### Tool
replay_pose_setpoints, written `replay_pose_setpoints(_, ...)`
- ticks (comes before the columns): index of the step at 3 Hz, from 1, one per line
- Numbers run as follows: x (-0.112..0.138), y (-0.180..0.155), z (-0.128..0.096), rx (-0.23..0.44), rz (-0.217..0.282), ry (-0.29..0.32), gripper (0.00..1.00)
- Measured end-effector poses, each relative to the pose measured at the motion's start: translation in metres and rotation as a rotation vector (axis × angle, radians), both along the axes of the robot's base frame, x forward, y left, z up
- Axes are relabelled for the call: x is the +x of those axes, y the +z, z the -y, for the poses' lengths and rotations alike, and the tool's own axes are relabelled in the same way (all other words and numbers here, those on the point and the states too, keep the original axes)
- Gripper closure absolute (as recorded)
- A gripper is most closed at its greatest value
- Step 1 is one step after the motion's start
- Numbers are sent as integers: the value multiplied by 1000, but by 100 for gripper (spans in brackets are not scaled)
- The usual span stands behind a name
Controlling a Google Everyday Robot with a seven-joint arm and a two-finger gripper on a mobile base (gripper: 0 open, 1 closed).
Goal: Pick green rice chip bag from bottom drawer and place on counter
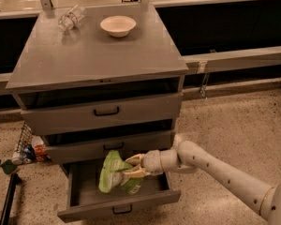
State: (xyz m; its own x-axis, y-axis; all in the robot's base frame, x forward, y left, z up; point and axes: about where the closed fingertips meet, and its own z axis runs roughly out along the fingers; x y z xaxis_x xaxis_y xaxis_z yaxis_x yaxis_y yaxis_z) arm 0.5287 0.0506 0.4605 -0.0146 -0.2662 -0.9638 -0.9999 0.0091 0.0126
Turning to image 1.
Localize grey top drawer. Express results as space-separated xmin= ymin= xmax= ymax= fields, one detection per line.
xmin=22 ymin=93 xmax=182 ymax=135

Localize green rice chip bag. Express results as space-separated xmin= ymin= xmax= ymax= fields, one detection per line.
xmin=98 ymin=150 xmax=143 ymax=195

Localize wire basket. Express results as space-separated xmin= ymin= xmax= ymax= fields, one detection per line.
xmin=13 ymin=123 xmax=33 ymax=163

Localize clear plastic water bottle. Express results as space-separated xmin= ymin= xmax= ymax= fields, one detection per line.
xmin=58 ymin=5 xmax=87 ymax=32

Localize white paper bowl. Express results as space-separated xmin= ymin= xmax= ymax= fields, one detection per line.
xmin=100 ymin=16 xmax=136 ymax=38

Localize blue can in basket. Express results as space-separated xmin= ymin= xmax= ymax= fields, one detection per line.
xmin=22 ymin=144 xmax=36 ymax=164

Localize green object on floor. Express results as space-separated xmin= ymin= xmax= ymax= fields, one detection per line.
xmin=0 ymin=159 xmax=19 ymax=175

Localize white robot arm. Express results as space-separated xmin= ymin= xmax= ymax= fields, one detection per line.
xmin=125 ymin=141 xmax=281 ymax=225

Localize orange snack packet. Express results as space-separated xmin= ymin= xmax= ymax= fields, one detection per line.
xmin=31 ymin=136 xmax=49 ymax=162

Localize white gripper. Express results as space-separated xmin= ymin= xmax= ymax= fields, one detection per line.
xmin=123 ymin=150 xmax=163 ymax=178

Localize grey bottom drawer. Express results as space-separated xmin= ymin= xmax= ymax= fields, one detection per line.
xmin=57 ymin=158 xmax=181 ymax=223

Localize grey drawer cabinet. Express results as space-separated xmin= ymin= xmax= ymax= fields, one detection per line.
xmin=7 ymin=5 xmax=187 ymax=147

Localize black stand leg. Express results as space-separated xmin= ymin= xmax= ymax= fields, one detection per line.
xmin=0 ymin=173 xmax=22 ymax=225

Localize hanging metal hook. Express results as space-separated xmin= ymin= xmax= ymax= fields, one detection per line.
xmin=200 ymin=73 xmax=210 ymax=98

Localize grey drawer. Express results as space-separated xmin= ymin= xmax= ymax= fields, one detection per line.
xmin=57 ymin=158 xmax=181 ymax=223
xmin=22 ymin=93 xmax=182 ymax=135
xmin=46 ymin=130 xmax=175 ymax=164

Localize grey rail beam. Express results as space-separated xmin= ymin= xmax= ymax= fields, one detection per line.
xmin=183 ymin=46 xmax=281 ymax=74

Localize grey middle drawer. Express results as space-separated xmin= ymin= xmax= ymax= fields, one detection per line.
xmin=46 ymin=130 xmax=175 ymax=164

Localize white bottle in basket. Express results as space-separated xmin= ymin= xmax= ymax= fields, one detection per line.
xmin=12 ymin=152 xmax=22 ymax=165

